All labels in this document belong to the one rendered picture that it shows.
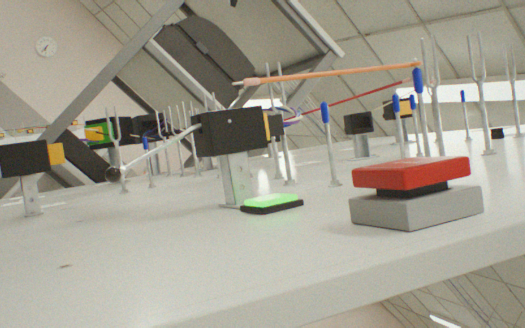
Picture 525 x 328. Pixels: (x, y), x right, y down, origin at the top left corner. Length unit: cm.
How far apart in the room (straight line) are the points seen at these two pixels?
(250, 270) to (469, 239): 11
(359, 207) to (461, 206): 6
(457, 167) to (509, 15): 318
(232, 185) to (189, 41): 115
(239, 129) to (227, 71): 116
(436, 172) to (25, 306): 22
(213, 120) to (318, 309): 27
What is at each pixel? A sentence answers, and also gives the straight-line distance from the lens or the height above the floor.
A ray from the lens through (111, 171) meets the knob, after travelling 46.
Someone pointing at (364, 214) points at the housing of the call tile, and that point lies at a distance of 33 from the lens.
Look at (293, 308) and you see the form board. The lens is 23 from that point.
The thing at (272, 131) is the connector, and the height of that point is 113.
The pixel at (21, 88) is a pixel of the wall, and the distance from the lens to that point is 803.
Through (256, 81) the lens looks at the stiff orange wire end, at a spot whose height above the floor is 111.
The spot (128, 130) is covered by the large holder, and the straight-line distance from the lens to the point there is 123.
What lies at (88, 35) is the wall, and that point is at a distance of 825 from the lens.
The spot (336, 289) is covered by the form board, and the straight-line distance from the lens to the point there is 24.
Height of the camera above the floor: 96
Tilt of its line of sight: 16 degrees up
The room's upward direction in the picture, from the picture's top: 38 degrees clockwise
